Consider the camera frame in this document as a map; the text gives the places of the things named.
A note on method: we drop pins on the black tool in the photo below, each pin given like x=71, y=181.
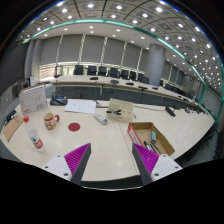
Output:
x=115, y=112

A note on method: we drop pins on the flat round red coaster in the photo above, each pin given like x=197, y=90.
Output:
x=74, y=127

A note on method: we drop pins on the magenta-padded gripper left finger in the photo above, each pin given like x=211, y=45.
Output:
x=77, y=159

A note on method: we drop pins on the brown paper envelope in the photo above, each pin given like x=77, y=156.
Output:
x=12, y=127

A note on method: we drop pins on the long curved conference desk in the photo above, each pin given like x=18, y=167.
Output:
x=100, y=81

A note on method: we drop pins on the white open box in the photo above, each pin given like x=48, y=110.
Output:
x=125, y=115

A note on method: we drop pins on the clear red-capped water bottle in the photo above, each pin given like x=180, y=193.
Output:
x=35, y=139

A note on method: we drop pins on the brown open cardboard box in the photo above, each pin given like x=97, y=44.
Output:
x=166, y=146

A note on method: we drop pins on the red floral ceramic mug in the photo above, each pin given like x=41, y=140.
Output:
x=50, y=121

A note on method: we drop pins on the group of ceiling lights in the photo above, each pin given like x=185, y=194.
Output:
x=116, y=7

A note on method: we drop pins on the row of black office chairs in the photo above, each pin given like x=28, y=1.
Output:
x=114, y=72

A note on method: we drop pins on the black desktop microphone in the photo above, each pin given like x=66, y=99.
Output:
x=170, y=111

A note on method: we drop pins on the white printed paper sheet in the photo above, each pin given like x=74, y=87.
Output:
x=80, y=106

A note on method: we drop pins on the white paper carton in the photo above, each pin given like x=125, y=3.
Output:
x=32, y=100

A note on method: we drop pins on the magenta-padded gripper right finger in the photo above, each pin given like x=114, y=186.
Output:
x=146, y=159

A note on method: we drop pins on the grey-green hand tool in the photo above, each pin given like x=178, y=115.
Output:
x=153, y=136

